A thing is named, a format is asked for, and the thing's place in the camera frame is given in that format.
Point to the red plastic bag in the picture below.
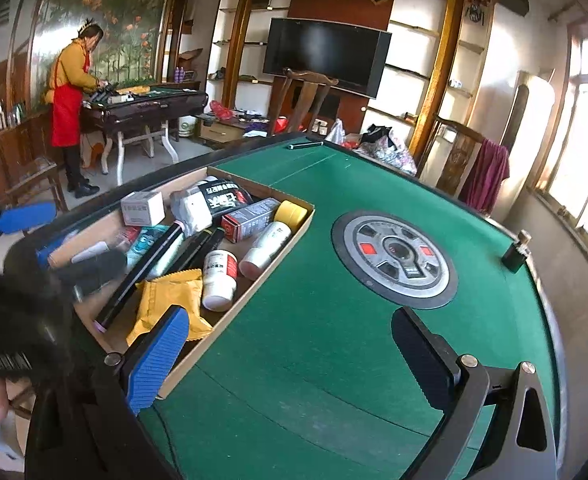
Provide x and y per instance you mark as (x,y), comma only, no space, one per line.
(220,109)

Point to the white bucket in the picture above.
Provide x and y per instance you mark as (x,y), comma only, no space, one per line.
(187,127)

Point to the white bottle green label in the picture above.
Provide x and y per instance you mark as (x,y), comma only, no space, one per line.
(266,250)

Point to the small brown carton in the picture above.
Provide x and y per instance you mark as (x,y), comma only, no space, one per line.
(222,131)

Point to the wooden armchair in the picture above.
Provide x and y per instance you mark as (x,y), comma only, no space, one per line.
(18,160)

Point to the dark mahjong table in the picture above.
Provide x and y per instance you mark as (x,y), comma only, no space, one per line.
(143,105)

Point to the white plastic bag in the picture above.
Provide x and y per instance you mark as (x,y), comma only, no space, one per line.
(335,132)

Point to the yellow snack packet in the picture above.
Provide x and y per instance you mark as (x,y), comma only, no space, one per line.
(166,300)

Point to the orange white stool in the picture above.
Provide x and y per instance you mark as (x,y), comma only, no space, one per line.
(93,152)

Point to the tall white panel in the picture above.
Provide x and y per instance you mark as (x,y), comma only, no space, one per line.
(536,125)

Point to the wooden television cabinet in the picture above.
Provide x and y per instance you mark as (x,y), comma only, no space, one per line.
(349,110)

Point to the white box grey print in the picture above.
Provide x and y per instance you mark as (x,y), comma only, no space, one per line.
(141,207)

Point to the black flat television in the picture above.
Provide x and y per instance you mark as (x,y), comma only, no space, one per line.
(324,55)

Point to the slim black pen purple end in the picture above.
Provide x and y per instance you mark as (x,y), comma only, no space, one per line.
(138,280)

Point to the teal tissue pack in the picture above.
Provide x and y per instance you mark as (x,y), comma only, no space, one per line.
(146,247)

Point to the white bottle red label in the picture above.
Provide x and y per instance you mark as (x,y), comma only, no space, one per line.
(219,280)

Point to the black ink bottle wooden cap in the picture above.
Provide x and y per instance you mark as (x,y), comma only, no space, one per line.
(515,257)

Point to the grey glue box red label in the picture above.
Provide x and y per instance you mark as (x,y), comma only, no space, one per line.
(251,220)

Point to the flower wall painting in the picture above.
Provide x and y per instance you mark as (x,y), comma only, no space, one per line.
(123,20)

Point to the clear plastic box red contents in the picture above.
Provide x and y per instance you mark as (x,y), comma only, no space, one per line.
(128,237)

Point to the maroon cloth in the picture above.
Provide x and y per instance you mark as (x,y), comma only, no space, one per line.
(486,175)

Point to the cardboard box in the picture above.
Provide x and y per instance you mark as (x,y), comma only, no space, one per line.
(116,335)

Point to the wooden wall shelf unit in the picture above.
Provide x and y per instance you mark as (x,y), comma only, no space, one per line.
(424,60)

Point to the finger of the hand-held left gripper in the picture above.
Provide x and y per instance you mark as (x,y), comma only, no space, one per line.
(26,217)
(53,247)

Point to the pile of bags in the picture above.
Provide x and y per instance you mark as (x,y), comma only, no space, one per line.
(389,152)

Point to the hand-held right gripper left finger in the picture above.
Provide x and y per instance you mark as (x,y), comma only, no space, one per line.
(156,360)

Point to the black snack bag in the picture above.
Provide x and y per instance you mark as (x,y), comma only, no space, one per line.
(208,205)

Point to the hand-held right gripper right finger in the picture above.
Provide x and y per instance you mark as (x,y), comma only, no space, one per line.
(421,355)

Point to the wooden chair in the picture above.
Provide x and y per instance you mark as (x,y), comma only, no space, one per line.
(310,95)
(456,160)

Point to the round grey table centre disc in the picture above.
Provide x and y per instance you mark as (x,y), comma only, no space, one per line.
(374,280)

